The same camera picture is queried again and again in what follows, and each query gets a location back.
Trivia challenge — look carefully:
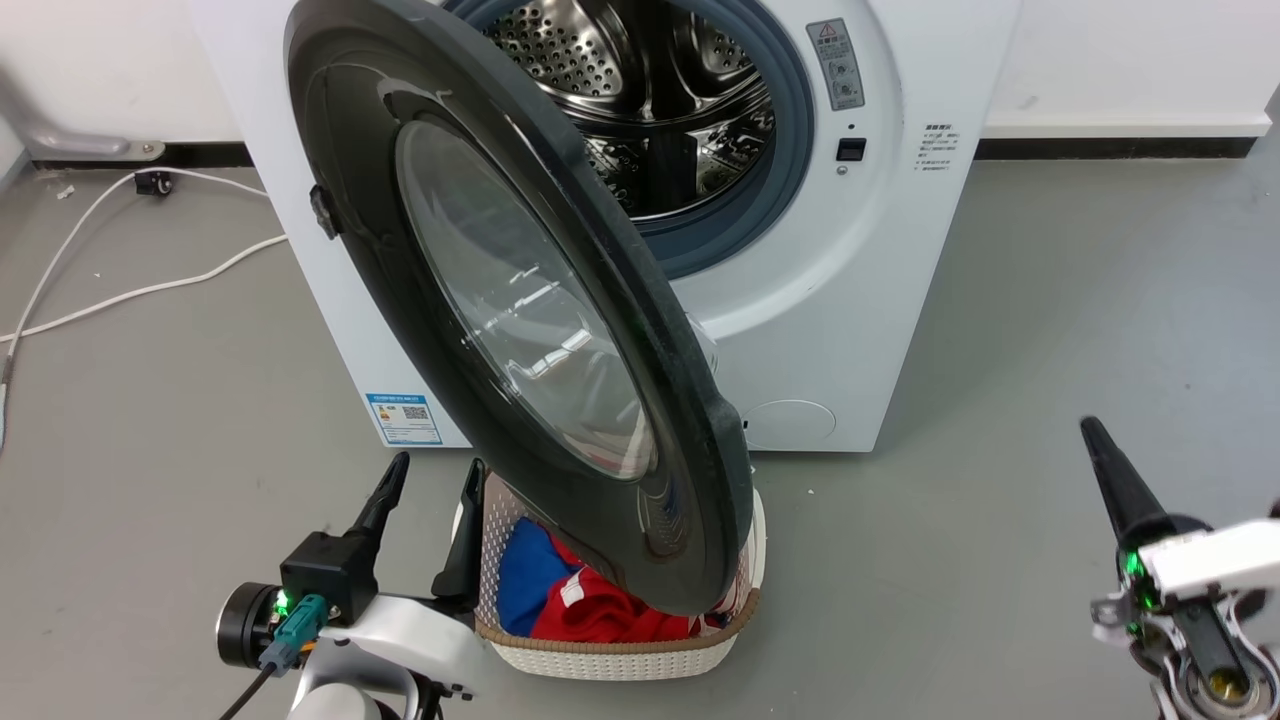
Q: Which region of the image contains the white woven laundry basket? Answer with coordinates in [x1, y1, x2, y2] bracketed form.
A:
[452, 472, 768, 682]

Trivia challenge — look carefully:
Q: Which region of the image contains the white floor cable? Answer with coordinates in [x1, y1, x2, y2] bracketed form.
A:
[0, 234, 289, 345]
[0, 167, 271, 446]

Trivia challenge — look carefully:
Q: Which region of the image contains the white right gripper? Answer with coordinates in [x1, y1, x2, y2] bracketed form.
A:
[1079, 416, 1280, 663]

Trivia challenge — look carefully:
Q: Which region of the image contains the dark grey round glass door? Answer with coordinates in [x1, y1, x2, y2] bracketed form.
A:
[284, 0, 755, 617]

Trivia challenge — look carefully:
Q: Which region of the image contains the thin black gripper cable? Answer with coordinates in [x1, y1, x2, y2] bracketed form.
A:
[217, 660, 279, 720]

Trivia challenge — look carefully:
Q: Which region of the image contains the blue garment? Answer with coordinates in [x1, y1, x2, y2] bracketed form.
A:
[497, 518, 584, 637]

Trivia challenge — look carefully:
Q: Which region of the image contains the blue energy label sticker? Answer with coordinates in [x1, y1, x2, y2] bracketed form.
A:
[365, 392, 444, 447]

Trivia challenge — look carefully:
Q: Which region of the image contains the white front-load washing machine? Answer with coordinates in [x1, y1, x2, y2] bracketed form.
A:
[190, 0, 1023, 453]

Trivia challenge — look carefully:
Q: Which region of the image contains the grey metal pipe bracket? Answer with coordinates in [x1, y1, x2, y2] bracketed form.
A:
[0, 68, 167, 162]

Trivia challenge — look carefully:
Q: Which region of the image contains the round white filter cover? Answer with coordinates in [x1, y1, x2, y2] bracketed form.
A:
[742, 400, 837, 451]

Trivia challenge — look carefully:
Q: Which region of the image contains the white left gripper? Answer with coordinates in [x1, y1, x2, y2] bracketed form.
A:
[216, 451, 497, 697]

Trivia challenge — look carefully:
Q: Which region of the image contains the blue-grey rubber door gasket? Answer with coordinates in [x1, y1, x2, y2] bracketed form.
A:
[440, 0, 817, 282]

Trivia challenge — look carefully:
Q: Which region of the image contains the teal cable connector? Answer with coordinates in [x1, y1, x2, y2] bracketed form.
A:
[258, 593, 330, 670]

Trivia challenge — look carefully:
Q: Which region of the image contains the red garment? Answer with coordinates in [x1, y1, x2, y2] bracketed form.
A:
[530, 535, 743, 643]

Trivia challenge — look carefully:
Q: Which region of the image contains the perforated steel washer drum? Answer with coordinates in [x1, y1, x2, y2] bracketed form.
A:
[478, 0, 777, 223]

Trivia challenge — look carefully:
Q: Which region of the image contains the grey warning sticker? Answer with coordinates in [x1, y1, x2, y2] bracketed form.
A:
[806, 18, 866, 112]

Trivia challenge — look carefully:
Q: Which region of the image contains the black baseboard strip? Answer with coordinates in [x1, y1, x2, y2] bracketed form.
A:
[974, 136, 1257, 162]
[30, 142, 253, 170]

